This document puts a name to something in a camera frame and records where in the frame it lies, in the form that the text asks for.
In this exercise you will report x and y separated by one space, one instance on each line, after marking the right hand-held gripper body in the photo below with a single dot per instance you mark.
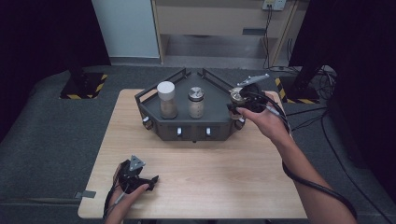
255 99

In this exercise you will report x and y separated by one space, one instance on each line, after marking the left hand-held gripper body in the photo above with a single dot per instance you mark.
130 179

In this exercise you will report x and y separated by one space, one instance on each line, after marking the black corner rack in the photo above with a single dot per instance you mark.
214 102

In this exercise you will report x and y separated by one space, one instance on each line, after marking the silver-lid glass spice jar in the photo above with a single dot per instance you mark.
196 102

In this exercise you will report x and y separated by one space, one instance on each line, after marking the person's left hand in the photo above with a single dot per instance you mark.
127 197

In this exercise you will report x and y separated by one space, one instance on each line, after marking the person's right hand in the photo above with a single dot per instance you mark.
269 124

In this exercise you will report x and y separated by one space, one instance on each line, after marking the black stand with striped base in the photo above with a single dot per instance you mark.
82 85
300 90

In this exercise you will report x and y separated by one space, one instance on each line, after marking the grey tape strip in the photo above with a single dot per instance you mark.
85 194

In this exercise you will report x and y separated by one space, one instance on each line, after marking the grey cabinet label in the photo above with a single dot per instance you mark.
254 31

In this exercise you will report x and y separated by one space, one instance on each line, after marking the white-lid glass spice jar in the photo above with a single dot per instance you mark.
167 93

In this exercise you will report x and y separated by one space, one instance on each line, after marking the dark curtain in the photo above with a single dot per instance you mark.
361 62
37 37

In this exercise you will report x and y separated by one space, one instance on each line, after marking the white panel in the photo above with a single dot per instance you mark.
126 28

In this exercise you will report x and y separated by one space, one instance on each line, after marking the wall power socket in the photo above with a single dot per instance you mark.
274 4

